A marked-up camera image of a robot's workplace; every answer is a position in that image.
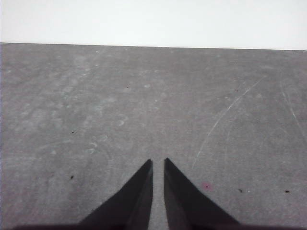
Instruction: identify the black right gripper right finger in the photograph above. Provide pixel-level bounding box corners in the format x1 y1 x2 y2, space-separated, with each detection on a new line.
164 157 241 229

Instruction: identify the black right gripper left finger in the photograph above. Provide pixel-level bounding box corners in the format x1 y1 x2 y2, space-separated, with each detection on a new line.
79 159 154 229

